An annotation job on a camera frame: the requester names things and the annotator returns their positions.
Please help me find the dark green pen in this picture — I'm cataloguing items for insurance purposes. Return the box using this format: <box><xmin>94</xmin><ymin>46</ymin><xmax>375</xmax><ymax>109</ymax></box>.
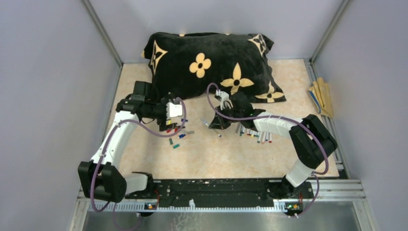
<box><xmin>257</xmin><ymin>132</ymin><xmax>263</xmax><ymax>143</ymax></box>

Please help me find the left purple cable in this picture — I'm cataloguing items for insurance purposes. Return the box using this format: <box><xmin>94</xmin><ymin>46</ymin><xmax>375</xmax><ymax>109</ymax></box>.
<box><xmin>89</xmin><ymin>97</ymin><xmax>188</xmax><ymax>230</ymax></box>

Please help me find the black floral pillow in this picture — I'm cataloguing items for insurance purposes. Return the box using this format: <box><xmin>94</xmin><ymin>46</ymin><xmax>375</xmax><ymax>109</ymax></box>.
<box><xmin>141</xmin><ymin>32</ymin><xmax>286</xmax><ymax>103</ymax></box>

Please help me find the folded tan cloth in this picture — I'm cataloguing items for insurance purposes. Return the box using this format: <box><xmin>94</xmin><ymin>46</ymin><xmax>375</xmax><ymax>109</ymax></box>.
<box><xmin>307</xmin><ymin>77</ymin><xmax>334</xmax><ymax>118</ymax></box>

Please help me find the white marker pink cap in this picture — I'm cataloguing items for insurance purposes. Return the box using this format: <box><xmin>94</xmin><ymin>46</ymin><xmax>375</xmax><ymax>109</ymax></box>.
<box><xmin>260</xmin><ymin>132</ymin><xmax>267</xmax><ymax>144</ymax></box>

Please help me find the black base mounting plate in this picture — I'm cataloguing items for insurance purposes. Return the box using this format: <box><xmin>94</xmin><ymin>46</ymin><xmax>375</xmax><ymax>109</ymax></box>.
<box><xmin>125</xmin><ymin>178</ymin><xmax>314</xmax><ymax>207</ymax></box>

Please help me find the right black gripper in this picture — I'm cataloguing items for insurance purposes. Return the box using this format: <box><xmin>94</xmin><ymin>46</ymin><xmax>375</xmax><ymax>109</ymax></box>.
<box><xmin>210</xmin><ymin>104</ymin><xmax>243</xmax><ymax>130</ymax></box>

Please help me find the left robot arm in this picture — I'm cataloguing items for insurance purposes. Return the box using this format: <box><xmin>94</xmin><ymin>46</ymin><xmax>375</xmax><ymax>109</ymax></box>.
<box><xmin>77</xmin><ymin>81</ymin><xmax>186</xmax><ymax>203</ymax></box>

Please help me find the aluminium front rail frame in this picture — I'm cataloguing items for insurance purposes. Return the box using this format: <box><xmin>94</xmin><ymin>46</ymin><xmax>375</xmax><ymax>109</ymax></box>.
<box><xmin>69</xmin><ymin>178</ymin><xmax>378</xmax><ymax>231</ymax></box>

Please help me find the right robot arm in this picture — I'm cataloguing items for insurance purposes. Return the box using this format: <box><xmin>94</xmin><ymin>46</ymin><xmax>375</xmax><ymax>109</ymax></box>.
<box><xmin>209</xmin><ymin>90</ymin><xmax>338</xmax><ymax>198</ymax></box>

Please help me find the white cable duct strip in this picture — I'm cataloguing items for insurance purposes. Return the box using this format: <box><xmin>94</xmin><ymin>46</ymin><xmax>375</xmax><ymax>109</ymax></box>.
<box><xmin>104</xmin><ymin>200</ymin><xmax>288</xmax><ymax>213</ymax></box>

